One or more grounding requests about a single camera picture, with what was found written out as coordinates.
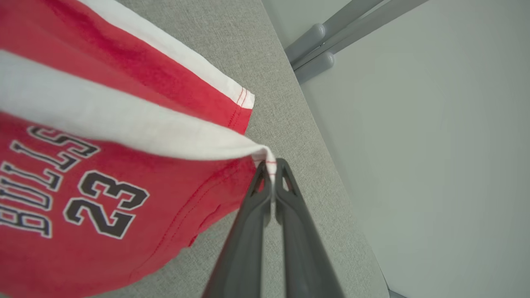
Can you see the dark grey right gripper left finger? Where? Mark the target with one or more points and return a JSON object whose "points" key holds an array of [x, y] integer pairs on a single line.
{"points": [[244, 248]]}

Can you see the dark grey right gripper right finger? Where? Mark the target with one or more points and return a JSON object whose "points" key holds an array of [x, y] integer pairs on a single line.
{"points": [[302, 256]]}

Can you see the red white Bulls jersey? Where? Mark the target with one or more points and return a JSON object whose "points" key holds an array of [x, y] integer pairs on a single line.
{"points": [[103, 165]]}

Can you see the grey double partition post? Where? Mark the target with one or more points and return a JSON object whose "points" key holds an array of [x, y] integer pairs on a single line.
{"points": [[331, 37]]}

